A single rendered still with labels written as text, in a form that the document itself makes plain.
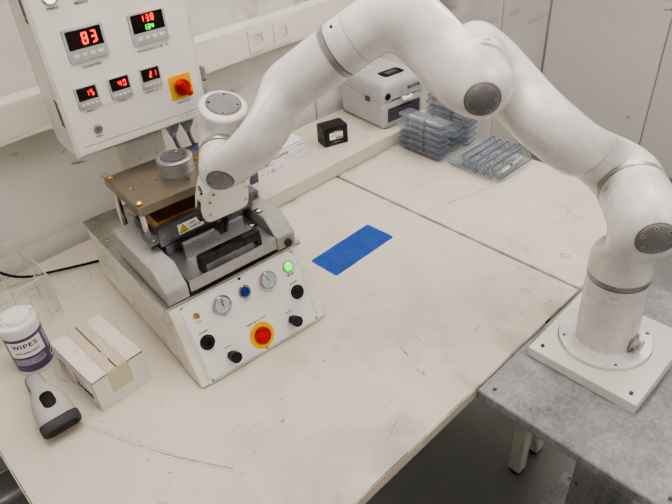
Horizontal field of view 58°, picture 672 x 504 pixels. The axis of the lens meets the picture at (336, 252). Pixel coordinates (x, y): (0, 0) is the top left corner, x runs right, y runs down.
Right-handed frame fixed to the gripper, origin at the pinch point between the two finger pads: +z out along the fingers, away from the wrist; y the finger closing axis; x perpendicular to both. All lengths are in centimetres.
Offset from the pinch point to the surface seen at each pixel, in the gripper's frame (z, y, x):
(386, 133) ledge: 39, 89, 32
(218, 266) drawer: 6.6, -3.8, -5.3
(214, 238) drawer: 7.1, -0.3, 1.9
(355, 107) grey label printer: 41, 90, 50
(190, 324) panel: 13.9, -13.9, -10.6
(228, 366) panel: 22.8, -10.0, -19.5
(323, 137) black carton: 38, 67, 41
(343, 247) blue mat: 30.7, 37.9, -3.3
